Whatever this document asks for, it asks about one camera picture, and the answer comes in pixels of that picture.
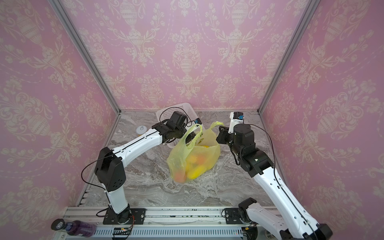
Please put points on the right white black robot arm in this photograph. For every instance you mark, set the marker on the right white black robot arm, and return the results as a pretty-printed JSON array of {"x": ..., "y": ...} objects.
[{"x": 293, "y": 222}]

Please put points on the purple bottle black cap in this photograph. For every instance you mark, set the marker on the purple bottle black cap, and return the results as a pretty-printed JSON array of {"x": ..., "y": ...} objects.
[{"x": 74, "y": 228}]

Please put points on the aluminium mounting rail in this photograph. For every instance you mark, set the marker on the aluminium mounting rail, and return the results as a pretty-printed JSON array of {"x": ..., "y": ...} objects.
[{"x": 170, "y": 223}]

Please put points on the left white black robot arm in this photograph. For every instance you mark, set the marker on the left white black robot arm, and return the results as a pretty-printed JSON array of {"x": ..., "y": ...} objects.
[{"x": 111, "y": 163}]

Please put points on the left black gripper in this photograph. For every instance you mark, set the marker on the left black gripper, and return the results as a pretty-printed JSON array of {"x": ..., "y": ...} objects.
[{"x": 189, "y": 136}]

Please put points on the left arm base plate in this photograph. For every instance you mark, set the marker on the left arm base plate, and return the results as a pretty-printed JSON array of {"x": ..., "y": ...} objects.
[{"x": 135, "y": 216}]

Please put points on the yellow-green plastic bag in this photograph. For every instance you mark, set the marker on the yellow-green plastic bag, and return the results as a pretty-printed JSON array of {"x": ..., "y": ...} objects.
[{"x": 196, "y": 153}]

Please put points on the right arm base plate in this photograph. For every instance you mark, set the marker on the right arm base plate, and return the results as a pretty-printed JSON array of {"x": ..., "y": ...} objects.
[{"x": 235, "y": 216}]

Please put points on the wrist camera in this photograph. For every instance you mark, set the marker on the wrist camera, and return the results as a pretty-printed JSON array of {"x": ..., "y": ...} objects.
[
  {"x": 197, "y": 121},
  {"x": 235, "y": 119}
]

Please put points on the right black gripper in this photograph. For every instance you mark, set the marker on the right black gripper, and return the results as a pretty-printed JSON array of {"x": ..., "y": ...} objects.
[{"x": 223, "y": 135}]

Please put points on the white plastic basket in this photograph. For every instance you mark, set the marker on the white plastic basket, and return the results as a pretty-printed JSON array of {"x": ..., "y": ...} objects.
[{"x": 191, "y": 118}]

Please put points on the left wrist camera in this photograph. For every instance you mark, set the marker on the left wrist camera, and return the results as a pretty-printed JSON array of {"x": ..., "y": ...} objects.
[{"x": 197, "y": 121}]

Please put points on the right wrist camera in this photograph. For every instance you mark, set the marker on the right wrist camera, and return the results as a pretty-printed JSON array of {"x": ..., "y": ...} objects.
[{"x": 235, "y": 119}]

